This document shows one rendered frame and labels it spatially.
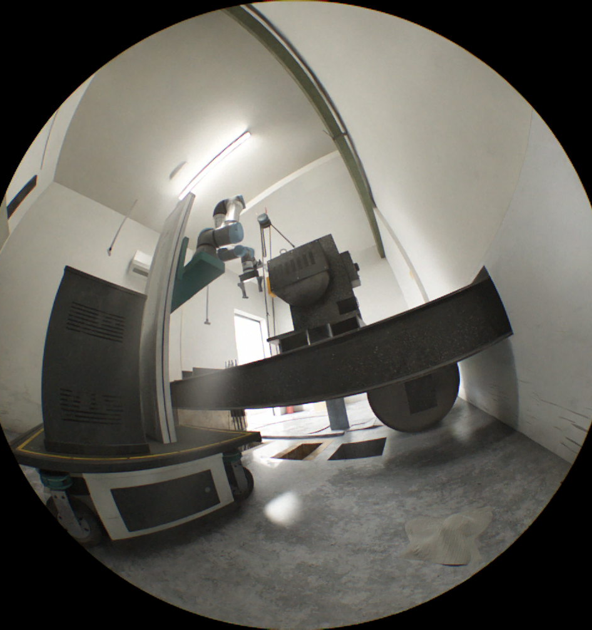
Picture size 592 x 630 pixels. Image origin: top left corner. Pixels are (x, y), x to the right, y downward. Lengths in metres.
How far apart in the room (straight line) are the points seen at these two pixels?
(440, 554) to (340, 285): 1.45
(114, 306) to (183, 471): 0.54
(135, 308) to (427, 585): 1.04
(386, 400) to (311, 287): 0.89
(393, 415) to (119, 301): 1.45
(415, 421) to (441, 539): 0.90
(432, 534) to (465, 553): 0.11
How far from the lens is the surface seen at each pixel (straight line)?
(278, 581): 0.59
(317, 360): 0.87
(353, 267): 1.45
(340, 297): 1.35
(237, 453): 0.85
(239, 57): 2.44
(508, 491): 0.72
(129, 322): 0.69
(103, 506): 0.64
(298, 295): 1.31
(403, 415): 1.29
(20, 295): 2.70
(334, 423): 1.94
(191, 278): 1.02
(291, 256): 1.49
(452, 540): 0.58
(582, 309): 0.59
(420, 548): 0.59
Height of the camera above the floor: 0.48
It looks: 22 degrees up
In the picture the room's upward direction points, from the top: 11 degrees counter-clockwise
